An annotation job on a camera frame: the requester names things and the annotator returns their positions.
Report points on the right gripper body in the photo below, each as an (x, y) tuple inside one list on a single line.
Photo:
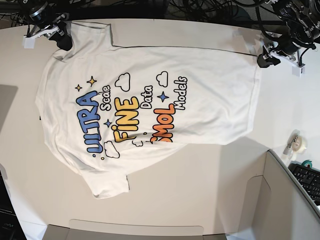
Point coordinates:
[(52, 28)]

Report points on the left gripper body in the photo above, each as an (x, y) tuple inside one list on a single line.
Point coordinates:
[(287, 47)]

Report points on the white printed t-shirt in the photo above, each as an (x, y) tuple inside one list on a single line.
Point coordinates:
[(108, 111)]

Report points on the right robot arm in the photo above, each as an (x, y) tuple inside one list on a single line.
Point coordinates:
[(31, 8)]

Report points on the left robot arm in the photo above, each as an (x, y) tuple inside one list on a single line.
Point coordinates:
[(302, 17)]

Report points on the clear tape dispenser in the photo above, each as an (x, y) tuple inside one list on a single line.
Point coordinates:
[(296, 145)]

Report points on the green tape roll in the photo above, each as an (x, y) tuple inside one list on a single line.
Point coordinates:
[(307, 164)]

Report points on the black computer keyboard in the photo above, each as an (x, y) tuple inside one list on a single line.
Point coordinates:
[(309, 179)]

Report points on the beige cardboard box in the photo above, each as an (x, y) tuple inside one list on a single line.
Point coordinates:
[(275, 207)]

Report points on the black monitor corner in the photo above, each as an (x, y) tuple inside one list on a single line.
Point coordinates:
[(10, 228)]

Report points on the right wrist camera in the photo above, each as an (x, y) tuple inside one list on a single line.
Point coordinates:
[(28, 42)]

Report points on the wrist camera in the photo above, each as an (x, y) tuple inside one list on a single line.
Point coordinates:
[(298, 70), (28, 42)]

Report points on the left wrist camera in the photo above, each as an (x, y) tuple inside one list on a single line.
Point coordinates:
[(298, 70)]

